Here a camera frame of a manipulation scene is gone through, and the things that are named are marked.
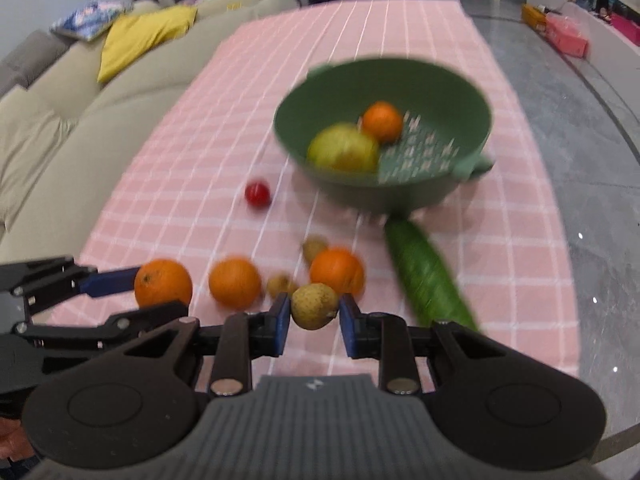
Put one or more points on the orange storage box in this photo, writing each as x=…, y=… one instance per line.
x=534, y=16

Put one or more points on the printed blue pillow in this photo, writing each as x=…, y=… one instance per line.
x=87, y=20

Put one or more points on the pink storage box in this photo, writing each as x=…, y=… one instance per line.
x=567, y=35

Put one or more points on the white media console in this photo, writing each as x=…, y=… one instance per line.
x=600, y=30

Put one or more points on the red cherry tomato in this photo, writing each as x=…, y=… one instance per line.
x=257, y=193

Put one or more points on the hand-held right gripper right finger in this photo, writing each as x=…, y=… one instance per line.
x=349, y=327

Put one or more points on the pink checked tablecloth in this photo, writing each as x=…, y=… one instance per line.
x=225, y=125

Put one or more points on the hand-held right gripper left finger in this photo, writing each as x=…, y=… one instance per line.
x=281, y=325

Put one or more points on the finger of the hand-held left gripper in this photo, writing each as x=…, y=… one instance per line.
x=125, y=322
x=107, y=282

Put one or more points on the small yellow-brown pear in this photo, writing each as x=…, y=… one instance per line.
x=312, y=305

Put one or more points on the large yellow-green pear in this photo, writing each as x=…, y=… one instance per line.
x=342, y=149

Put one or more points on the beige sofa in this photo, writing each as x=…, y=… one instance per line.
x=75, y=170

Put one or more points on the grey cushion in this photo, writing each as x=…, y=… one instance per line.
x=25, y=57

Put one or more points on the yellow pillow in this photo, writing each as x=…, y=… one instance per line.
x=135, y=40

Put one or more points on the magenta box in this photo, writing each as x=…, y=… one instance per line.
x=625, y=27

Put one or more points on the orange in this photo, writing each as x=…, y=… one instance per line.
x=382, y=121
x=163, y=284
x=337, y=271
x=235, y=282

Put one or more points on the green colander bowl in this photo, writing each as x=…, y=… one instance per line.
x=440, y=100

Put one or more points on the small brown round fruit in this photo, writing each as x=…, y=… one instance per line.
x=281, y=285
x=315, y=249

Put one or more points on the green cucumber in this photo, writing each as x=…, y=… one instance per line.
x=425, y=275

